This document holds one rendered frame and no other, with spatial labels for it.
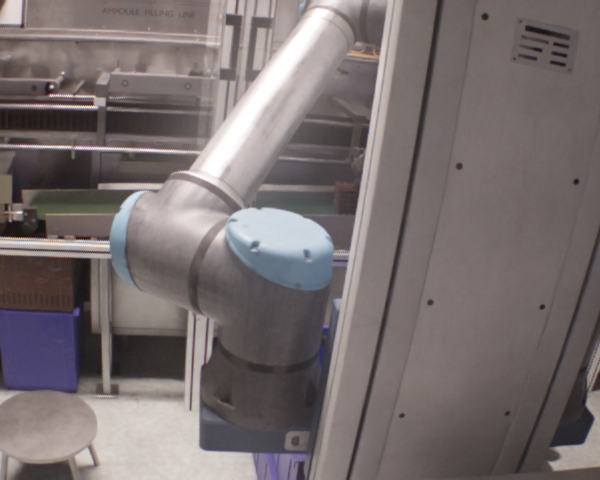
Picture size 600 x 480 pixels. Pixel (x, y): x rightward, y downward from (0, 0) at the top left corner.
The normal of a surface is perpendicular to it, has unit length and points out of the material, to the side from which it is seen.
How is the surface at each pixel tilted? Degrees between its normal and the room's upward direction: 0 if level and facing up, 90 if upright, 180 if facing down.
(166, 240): 53
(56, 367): 90
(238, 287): 85
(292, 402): 70
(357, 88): 90
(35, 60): 90
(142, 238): 63
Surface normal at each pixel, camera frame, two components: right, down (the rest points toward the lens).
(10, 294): 0.18, 0.40
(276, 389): 0.24, 0.06
